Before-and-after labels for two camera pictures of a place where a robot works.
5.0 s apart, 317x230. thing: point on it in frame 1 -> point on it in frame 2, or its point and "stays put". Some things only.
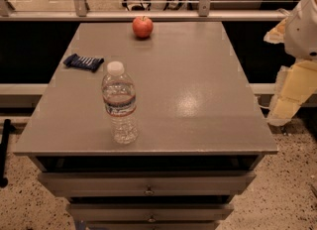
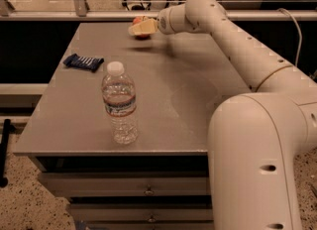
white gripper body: x=303 y=34 -> x=163 y=23
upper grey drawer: x=147 y=182 stays put
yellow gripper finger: x=277 y=34 -> x=145 y=27
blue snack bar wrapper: x=83 y=62 stays put
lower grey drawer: x=151 y=212 stays put
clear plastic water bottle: x=119 y=97 stays put
